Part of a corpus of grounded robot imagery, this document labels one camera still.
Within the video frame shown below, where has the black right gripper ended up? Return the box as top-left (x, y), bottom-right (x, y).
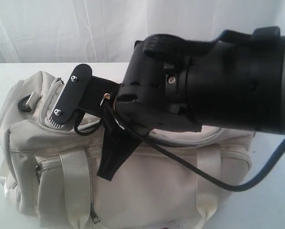
top-left (94, 100), bottom-right (157, 181)

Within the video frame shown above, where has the cream fabric duffel bag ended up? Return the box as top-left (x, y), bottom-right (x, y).
top-left (0, 70), bottom-right (256, 229)

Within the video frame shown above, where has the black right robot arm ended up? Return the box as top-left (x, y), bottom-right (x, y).
top-left (98, 26), bottom-right (285, 190)

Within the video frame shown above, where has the white card with colourful logo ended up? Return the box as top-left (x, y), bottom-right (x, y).
top-left (169, 220), bottom-right (194, 229)

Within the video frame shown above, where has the white backdrop curtain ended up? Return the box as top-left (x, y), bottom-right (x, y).
top-left (0, 0), bottom-right (285, 63)

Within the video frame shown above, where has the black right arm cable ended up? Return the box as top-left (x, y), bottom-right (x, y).
top-left (72, 102), bottom-right (285, 193)

